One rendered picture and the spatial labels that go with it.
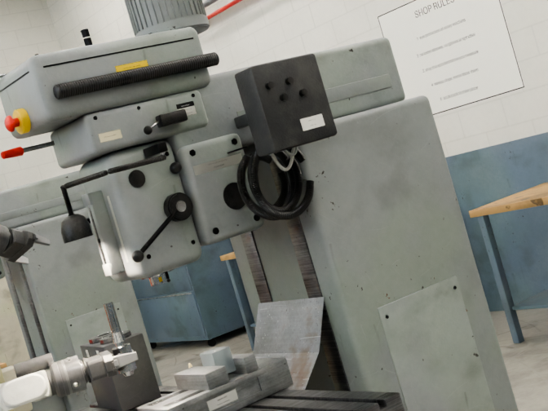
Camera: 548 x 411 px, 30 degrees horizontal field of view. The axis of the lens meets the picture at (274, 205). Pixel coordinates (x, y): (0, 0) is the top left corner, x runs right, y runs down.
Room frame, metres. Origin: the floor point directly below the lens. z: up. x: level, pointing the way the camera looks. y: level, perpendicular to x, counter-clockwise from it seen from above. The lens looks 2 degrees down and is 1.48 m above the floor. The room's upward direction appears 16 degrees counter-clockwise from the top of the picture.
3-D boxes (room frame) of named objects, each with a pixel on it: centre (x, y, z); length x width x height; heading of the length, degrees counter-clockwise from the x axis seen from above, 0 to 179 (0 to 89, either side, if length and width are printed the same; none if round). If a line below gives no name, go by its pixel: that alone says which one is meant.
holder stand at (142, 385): (2.89, 0.55, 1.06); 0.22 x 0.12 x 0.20; 28
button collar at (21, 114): (2.47, 0.52, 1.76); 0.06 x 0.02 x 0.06; 34
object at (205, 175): (2.71, 0.17, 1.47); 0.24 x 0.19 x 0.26; 34
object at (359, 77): (2.88, -0.08, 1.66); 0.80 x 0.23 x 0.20; 124
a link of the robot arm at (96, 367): (2.54, 0.56, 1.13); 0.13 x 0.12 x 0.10; 15
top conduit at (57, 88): (2.50, 0.22, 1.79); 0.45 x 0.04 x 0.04; 124
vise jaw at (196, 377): (2.43, 0.28, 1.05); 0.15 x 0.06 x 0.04; 36
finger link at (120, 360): (2.53, 0.46, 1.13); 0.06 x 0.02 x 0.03; 105
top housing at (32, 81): (2.61, 0.32, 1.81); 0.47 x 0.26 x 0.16; 124
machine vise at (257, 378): (2.44, 0.26, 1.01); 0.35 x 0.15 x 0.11; 126
